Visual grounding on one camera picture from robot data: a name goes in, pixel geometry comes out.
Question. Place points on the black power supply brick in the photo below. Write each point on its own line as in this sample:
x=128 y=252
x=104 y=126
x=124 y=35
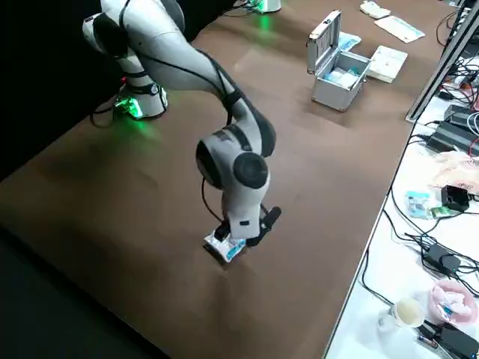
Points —
x=453 y=129

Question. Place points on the white paper cup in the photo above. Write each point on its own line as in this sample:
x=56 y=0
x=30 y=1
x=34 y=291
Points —
x=408 y=312

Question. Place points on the pink plastic bowl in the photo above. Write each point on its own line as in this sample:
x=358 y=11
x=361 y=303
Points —
x=453 y=303

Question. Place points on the black power adapter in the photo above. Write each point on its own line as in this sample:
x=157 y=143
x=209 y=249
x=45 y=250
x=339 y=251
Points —
x=441 y=260

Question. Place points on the aluminium frame post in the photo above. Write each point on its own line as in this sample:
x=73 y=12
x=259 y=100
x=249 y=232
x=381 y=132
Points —
x=438 y=71

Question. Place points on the small black box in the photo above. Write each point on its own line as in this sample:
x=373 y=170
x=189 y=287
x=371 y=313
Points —
x=454 y=198

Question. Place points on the wide blue white mask packet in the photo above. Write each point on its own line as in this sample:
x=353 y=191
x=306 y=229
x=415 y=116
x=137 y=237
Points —
x=350 y=41

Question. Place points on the clear plastic pill box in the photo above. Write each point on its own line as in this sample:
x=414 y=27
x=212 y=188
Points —
x=374 y=9

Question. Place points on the long blue white mask packet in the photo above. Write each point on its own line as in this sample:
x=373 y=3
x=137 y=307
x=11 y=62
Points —
x=400 y=28

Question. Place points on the aluminium first-aid case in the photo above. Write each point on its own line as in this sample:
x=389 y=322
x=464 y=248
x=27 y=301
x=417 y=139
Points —
x=337 y=93

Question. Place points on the small blue white gauze packet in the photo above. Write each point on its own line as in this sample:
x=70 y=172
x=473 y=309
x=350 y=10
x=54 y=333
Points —
x=224 y=252

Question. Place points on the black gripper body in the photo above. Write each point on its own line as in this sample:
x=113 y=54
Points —
x=271 y=220

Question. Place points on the white plastic partition tray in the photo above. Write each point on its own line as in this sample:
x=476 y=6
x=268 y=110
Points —
x=387 y=61

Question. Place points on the pink plastic bag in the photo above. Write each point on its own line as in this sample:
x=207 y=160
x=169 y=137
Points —
x=454 y=170

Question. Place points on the green white small packet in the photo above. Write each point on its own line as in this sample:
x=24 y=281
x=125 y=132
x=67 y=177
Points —
x=440 y=212

